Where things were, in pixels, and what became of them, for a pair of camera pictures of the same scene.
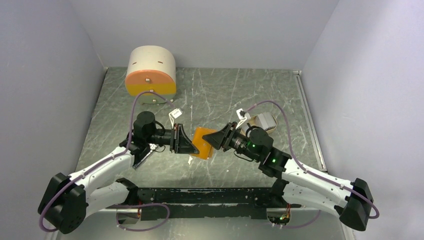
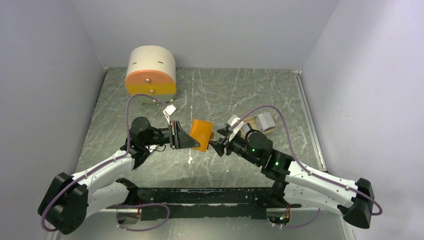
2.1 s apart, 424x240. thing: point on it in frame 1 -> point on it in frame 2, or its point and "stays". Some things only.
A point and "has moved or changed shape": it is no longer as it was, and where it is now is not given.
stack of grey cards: (265, 120) stays
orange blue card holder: (206, 150) has moved or changed shape
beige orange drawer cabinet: (151, 68) stays
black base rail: (221, 203) stays
